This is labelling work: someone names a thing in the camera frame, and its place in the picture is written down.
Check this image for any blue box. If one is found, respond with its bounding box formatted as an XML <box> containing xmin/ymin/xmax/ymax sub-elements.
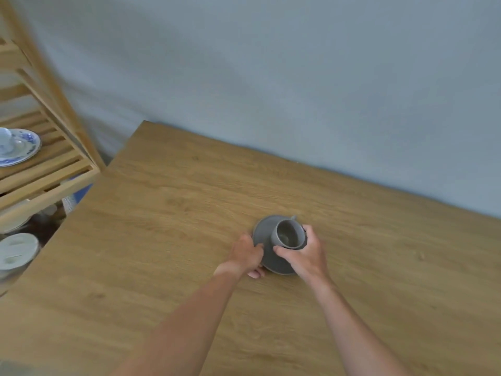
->
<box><xmin>73</xmin><ymin>179</ymin><xmax>94</xmax><ymax>204</ymax></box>

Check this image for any person's right forearm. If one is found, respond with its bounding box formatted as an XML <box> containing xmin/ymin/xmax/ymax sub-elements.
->
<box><xmin>303</xmin><ymin>275</ymin><xmax>411</xmax><ymax>376</ymax></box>

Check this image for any person's left forearm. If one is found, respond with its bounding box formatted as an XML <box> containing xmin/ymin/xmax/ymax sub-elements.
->
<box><xmin>111</xmin><ymin>262</ymin><xmax>245</xmax><ymax>376</ymax></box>

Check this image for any person's left hand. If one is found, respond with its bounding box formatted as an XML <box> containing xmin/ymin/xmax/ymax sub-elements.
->
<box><xmin>224</xmin><ymin>233</ymin><xmax>266</xmax><ymax>280</ymax></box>

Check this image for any blue floral white saucer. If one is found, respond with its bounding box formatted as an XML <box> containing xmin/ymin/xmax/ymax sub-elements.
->
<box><xmin>0</xmin><ymin>128</ymin><xmax>42</xmax><ymax>168</ymax></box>

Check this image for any wooden slatted shelf rack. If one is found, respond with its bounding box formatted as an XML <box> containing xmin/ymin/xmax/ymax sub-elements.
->
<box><xmin>0</xmin><ymin>0</ymin><xmax>106</xmax><ymax>235</ymax></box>

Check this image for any grey ceramic cup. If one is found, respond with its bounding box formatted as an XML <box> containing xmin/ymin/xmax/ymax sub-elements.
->
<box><xmin>270</xmin><ymin>216</ymin><xmax>307</xmax><ymax>251</ymax></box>

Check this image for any white plate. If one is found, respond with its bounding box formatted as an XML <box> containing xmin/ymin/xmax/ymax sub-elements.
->
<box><xmin>0</xmin><ymin>233</ymin><xmax>40</xmax><ymax>271</ymax></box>

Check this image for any blue floral white cup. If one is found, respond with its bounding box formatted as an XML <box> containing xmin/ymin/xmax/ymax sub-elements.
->
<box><xmin>0</xmin><ymin>127</ymin><xmax>25</xmax><ymax>156</ymax></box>

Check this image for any grey ceramic saucer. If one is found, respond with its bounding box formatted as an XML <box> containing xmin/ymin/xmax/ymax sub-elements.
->
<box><xmin>252</xmin><ymin>215</ymin><xmax>300</xmax><ymax>275</ymax></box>

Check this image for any person's right hand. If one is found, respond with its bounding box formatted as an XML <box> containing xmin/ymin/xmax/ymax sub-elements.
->
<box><xmin>273</xmin><ymin>225</ymin><xmax>330</xmax><ymax>285</ymax></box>

